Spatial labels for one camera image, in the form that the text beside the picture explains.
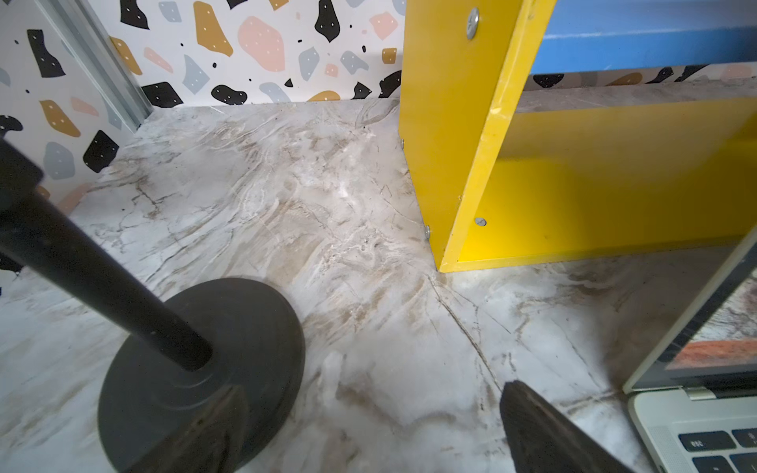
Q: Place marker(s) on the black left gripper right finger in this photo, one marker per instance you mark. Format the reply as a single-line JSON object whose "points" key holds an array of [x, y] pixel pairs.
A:
{"points": [[542, 439]]}

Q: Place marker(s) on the left aluminium corner post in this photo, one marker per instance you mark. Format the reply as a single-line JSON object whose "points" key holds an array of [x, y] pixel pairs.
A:
{"points": [[85, 36]]}

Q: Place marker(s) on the black microphone stand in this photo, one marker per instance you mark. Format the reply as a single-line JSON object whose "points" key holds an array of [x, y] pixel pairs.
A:
{"points": [[178, 353]]}

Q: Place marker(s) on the yellow shelf unit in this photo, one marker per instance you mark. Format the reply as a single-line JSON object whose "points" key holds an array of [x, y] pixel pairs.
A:
{"points": [[507, 176]]}

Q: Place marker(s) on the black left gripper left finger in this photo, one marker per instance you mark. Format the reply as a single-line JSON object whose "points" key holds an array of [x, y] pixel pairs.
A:
{"points": [[210, 442]]}

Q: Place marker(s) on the silver laptop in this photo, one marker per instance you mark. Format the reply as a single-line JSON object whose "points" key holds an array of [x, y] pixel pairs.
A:
{"points": [[693, 399]]}

